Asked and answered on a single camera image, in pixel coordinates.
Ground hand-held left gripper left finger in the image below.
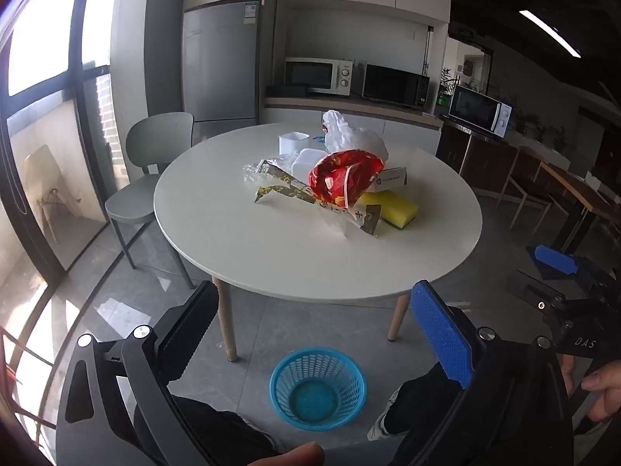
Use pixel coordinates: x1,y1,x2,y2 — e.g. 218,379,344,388
56,280,219,466

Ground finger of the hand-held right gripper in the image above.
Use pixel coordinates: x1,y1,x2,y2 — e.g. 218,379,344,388
505,270,568,321
526,244,621,297

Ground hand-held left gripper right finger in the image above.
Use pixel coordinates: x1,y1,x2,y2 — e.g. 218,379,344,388
410,280,576,466

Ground blue plastic basket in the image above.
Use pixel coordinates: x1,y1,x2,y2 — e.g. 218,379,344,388
270,348,368,431

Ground yellow sponge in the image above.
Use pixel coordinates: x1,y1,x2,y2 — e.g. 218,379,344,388
356,190,420,230

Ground white cardboard box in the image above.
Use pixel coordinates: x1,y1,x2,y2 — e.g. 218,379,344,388
373,166,407,192

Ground clear printed wrapper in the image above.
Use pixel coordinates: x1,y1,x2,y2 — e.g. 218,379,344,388
243,158,384,240

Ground red snack bag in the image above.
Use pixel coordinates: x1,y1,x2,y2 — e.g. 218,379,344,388
309,150,385,209

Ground white plastic bag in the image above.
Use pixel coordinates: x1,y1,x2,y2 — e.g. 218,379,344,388
321,110,390,161

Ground clear plastic cup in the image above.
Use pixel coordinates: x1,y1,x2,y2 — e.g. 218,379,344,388
278,131,310,156

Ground person's right hand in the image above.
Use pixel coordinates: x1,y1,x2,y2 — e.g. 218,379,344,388
558,354,621,423

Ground person's left hand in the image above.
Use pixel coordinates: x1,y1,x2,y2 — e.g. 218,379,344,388
243,442,326,466

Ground wooden desk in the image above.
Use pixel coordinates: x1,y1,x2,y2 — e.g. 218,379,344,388
538,160,621,253

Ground wooden chair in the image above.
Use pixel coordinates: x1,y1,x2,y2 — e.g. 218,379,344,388
497,146,568,234

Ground person's left leg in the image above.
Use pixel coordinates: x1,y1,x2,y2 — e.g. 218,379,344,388
133,395,292,466

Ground white sneaker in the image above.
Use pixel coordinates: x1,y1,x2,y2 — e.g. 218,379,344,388
367,388,401,442

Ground dark wooden sideboard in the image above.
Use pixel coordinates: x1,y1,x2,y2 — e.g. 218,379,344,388
435,119,522,200

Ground round white table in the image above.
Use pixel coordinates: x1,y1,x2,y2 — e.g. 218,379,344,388
154,123,482,362

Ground white microwave with dark door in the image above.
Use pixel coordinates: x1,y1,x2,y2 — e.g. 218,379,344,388
447,84,513,137

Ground green chair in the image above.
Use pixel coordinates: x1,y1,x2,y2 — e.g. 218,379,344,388
105,112,196,291

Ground white plastic container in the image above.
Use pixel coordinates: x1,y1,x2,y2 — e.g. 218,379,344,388
292,148,331,181

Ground white kitchen counter cabinet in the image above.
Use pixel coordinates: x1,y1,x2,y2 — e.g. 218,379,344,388
259,96,444,156

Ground ceiling light strip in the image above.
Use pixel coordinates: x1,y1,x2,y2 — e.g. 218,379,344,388
519,10,581,58

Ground black microwave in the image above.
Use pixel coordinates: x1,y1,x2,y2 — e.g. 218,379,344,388
361,63,431,109

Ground silver fridge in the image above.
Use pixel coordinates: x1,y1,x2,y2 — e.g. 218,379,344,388
182,0,263,139

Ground white microwave with dials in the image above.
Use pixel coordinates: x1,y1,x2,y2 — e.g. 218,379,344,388
284,57,354,96

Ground black window frame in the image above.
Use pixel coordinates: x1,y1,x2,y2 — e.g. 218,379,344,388
0,0,122,282

